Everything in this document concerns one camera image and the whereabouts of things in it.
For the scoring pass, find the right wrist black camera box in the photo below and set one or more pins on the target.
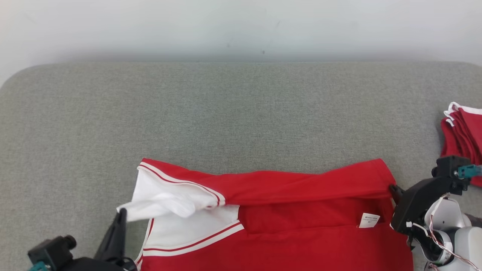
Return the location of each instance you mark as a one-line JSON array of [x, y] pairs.
[[448, 167]]

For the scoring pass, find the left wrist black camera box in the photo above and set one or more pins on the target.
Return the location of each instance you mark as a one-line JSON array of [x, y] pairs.
[[51, 252]]

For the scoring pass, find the red and white jersey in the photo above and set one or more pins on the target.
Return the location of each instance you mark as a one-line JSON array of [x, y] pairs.
[[301, 233]]

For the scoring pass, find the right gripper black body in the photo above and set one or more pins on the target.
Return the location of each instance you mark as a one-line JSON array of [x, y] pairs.
[[421, 205]]

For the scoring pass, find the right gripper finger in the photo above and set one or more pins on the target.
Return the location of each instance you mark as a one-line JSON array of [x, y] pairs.
[[396, 192]]

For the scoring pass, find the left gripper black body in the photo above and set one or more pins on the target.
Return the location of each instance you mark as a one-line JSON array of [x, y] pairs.
[[98, 265]]

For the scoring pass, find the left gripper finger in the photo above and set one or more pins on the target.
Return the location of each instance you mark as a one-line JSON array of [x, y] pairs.
[[113, 239]]

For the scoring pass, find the red shorts with white waistband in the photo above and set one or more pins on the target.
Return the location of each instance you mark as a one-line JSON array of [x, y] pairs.
[[465, 135]]

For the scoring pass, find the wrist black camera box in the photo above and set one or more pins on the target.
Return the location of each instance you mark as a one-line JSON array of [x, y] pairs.
[[51, 252], [448, 167]]

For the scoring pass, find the right white grey robot arm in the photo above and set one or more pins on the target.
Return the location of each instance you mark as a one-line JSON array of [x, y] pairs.
[[467, 241]]

